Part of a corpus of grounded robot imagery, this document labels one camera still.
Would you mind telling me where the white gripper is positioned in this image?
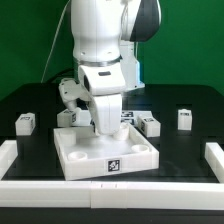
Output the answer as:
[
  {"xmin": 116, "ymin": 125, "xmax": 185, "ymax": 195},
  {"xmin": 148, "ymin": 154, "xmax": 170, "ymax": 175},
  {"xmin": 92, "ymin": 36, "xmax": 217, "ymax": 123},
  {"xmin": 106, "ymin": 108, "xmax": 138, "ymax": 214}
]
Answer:
[{"xmin": 78, "ymin": 63, "xmax": 126, "ymax": 135}]

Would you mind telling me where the white square tabletop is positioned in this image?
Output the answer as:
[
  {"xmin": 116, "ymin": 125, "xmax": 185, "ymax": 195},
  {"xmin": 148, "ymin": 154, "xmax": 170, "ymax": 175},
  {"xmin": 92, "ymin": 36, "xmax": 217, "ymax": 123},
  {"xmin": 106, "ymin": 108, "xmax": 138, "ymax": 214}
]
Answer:
[{"xmin": 54, "ymin": 123, "xmax": 159, "ymax": 180}]

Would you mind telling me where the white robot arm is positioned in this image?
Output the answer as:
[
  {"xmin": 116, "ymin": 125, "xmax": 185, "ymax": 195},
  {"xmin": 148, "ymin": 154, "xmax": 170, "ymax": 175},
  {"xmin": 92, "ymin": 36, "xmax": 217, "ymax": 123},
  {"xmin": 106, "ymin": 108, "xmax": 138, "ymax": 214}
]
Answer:
[{"xmin": 71, "ymin": 0, "xmax": 161, "ymax": 135}]

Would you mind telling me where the marker tag sheet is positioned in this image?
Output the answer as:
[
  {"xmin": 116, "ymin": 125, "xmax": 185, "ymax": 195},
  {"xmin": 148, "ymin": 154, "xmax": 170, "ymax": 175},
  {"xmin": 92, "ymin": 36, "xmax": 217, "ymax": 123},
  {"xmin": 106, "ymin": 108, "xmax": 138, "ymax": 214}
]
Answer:
[{"xmin": 121, "ymin": 110, "xmax": 152, "ymax": 126}]

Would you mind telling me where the white U-shaped obstacle fence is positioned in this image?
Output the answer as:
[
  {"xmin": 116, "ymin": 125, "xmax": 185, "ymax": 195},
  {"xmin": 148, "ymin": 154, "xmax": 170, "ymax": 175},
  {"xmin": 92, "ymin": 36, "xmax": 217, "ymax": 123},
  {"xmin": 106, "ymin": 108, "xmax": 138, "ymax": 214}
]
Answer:
[{"xmin": 0, "ymin": 140, "xmax": 224, "ymax": 210}]

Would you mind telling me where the black cable bundle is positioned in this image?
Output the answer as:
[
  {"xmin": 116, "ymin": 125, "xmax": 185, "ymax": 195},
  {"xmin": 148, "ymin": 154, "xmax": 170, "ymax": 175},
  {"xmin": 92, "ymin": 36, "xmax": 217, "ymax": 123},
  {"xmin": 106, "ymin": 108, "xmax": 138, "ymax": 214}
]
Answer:
[{"xmin": 44, "ymin": 67, "xmax": 78, "ymax": 84}]

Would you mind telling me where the white cable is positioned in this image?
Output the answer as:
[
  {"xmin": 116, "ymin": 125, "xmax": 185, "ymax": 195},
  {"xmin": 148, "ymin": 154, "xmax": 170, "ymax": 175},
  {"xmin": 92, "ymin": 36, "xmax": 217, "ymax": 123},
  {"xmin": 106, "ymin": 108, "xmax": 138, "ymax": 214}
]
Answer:
[{"xmin": 40, "ymin": 0, "xmax": 73, "ymax": 84}]

